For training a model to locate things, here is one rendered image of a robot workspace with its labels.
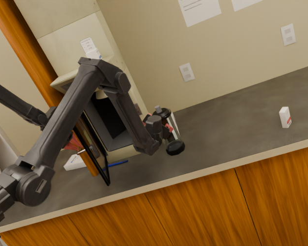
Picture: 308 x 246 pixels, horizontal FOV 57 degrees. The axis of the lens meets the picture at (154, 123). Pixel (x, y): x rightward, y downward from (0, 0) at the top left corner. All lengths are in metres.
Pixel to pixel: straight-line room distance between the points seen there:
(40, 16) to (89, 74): 0.73
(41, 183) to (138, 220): 0.92
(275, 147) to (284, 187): 0.25
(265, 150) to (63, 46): 1.04
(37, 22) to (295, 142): 1.26
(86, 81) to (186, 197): 0.87
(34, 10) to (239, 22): 1.11
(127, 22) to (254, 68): 0.83
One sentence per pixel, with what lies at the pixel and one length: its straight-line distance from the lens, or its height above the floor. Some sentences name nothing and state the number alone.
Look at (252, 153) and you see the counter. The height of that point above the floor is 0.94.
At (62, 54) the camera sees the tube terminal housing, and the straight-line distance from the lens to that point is 1.49.
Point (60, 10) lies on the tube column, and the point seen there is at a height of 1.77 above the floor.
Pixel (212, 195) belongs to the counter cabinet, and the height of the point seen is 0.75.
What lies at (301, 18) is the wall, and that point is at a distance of 1.93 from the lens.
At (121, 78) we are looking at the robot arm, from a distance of 0.86.
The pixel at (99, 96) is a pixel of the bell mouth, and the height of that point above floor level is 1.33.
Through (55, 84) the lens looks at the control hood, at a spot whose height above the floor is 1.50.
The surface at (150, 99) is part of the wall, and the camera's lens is 1.93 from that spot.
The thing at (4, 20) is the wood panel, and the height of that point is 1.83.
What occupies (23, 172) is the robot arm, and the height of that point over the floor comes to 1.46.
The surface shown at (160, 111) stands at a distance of 1.39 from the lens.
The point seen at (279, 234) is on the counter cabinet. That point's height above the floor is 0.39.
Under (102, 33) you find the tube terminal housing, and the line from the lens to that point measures 1.41.
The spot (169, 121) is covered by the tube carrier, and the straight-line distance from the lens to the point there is 1.40.
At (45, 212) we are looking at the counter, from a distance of 1.66.
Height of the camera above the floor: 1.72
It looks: 24 degrees down
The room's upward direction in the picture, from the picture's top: 25 degrees counter-clockwise
